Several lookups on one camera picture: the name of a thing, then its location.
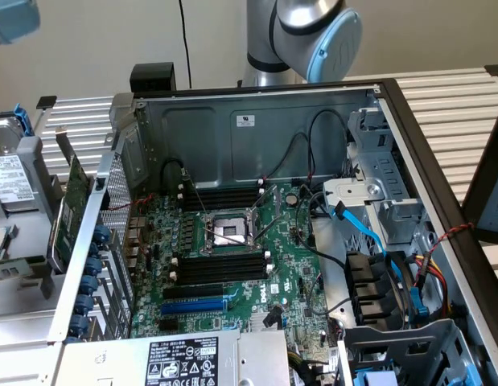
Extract thin metal locking lever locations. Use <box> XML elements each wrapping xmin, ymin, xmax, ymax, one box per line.
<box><xmin>254</xmin><ymin>216</ymin><xmax>285</xmax><ymax>243</ymax></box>
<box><xmin>183</xmin><ymin>170</ymin><xmax>212</xmax><ymax>216</ymax></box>

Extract metal CPU socket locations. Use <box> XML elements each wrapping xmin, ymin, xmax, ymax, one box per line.
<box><xmin>199</xmin><ymin>207</ymin><xmax>261</xmax><ymax>255</ymax></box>

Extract open metal PC case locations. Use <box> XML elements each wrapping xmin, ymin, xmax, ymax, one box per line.
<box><xmin>49</xmin><ymin>78</ymin><xmax>498</xmax><ymax>386</ymax></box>

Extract green Dell motherboard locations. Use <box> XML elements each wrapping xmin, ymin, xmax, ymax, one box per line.
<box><xmin>130</xmin><ymin>183</ymin><xmax>339</xmax><ymax>345</ymax></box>

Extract white case sticker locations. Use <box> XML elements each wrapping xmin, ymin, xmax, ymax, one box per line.
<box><xmin>230</xmin><ymin>113</ymin><xmax>257</xmax><ymax>129</ymax></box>

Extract long black expansion slot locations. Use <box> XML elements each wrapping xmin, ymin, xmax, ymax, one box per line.
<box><xmin>163</xmin><ymin>281</ymin><xmax>225</xmax><ymax>301</ymax></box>

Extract blue expansion slot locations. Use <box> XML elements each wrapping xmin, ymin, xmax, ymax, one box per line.
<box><xmin>159</xmin><ymin>296</ymin><xmax>228</xmax><ymax>317</ymax></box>

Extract small silver heatsink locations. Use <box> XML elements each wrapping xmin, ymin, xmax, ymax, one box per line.
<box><xmin>249</xmin><ymin>310</ymin><xmax>284</xmax><ymax>332</ymax></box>

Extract metal drive cage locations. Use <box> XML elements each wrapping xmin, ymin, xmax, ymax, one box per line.
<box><xmin>322</xmin><ymin>107</ymin><xmax>431</xmax><ymax>247</ymax></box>

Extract black fan shroud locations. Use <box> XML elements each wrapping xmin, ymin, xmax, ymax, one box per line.
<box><xmin>344</xmin><ymin>250</ymin><xmax>413</xmax><ymax>327</ymax></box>

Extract black box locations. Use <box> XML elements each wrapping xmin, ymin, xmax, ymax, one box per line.
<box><xmin>130</xmin><ymin>63</ymin><xmax>178</xmax><ymax>95</ymax></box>

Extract blue card retention clip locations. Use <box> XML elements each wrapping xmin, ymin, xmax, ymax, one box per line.
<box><xmin>93</xmin><ymin>224</ymin><xmax>113</xmax><ymax>248</ymax></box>
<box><xmin>85</xmin><ymin>257</ymin><xmax>103</xmax><ymax>279</ymax></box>
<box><xmin>79</xmin><ymin>275</ymin><xmax>99</xmax><ymax>297</ymax></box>
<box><xmin>76</xmin><ymin>295</ymin><xmax>95</xmax><ymax>317</ymax></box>
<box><xmin>70</xmin><ymin>315</ymin><xmax>91</xmax><ymax>339</ymax></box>

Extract short black expansion slot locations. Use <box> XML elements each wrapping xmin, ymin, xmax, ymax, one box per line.
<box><xmin>158</xmin><ymin>318</ymin><xmax>194</xmax><ymax>333</ymax></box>

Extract green graphics card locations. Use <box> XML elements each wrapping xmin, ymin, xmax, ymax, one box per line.
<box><xmin>47</xmin><ymin>125</ymin><xmax>95</xmax><ymax>275</ymax></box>

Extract black power supply label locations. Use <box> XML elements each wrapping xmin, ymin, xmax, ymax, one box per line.
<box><xmin>146</xmin><ymin>336</ymin><xmax>220</xmax><ymax>386</ymax></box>

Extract blue plastic latch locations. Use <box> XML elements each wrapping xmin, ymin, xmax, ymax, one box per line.
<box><xmin>409</xmin><ymin>286</ymin><xmax>431</xmax><ymax>323</ymax></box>

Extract grey power supply unit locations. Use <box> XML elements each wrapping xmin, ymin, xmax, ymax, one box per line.
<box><xmin>51</xmin><ymin>327</ymin><xmax>292</xmax><ymax>386</ymax></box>

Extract grey metal disk bay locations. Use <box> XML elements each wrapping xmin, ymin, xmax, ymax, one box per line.
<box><xmin>338</xmin><ymin>318</ymin><xmax>481</xmax><ymax>386</ymax></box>

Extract grey parts rack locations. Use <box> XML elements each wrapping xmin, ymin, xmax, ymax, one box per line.
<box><xmin>0</xmin><ymin>134</ymin><xmax>69</xmax><ymax>323</ymax></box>

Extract dark framed panel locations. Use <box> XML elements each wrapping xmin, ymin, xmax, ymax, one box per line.
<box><xmin>460</xmin><ymin>115</ymin><xmax>498</xmax><ymax>247</ymax></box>

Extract silver hard disk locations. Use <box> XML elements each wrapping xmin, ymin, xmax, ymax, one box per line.
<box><xmin>0</xmin><ymin>116</ymin><xmax>43</xmax><ymax>215</ymax></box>

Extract silver CPU chip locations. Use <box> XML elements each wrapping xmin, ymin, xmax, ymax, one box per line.
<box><xmin>0</xmin><ymin>225</ymin><xmax>18</xmax><ymax>259</ymax></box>

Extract black looped wire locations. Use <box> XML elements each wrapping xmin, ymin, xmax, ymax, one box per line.
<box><xmin>306</xmin><ymin>109</ymin><xmax>351</xmax><ymax>183</ymax></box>
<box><xmin>267</xmin><ymin>132</ymin><xmax>315</xmax><ymax>181</ymax></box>

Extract short black wire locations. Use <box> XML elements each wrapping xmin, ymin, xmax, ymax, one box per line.
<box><xmin>161</xmin><ymin>157</ymin><xmax>191</xmax><ymax>195</ymax></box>

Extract thick black wire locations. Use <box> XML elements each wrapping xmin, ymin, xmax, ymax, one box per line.
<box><xmin>295</xmin><ymin>224</ymin><xmax>349</xmax><ymax>267</ymax></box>

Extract blue SATA wire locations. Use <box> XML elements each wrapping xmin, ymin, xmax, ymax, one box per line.
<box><xmin>331</xmin><ymin>201</ymin><xmax>403</xmax><ymax>283</ymax></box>

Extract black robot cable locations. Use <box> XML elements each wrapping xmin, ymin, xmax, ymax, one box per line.
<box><xmin>177</xmin><ymin>0</ymin><xmax>194</xmax><ymax>90</ymax></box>

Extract red yellow wire bundle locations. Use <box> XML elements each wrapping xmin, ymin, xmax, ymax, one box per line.
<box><xmin>406</xmin><ymin>253</ymin><xmax>451</xmax><ymax>319</ymax></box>

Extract red black twisted wire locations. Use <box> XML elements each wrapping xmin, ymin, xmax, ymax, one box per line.
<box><xmin>426</xmin><ymin>221</ymin><xmax>475</xmax><ymax>263</ymax></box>

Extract blue disk bracket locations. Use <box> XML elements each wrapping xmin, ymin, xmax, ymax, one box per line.
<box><xmin>14</xmin><ymin>103</ymin><xmax>35</xmax><ymax>140</ymax></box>

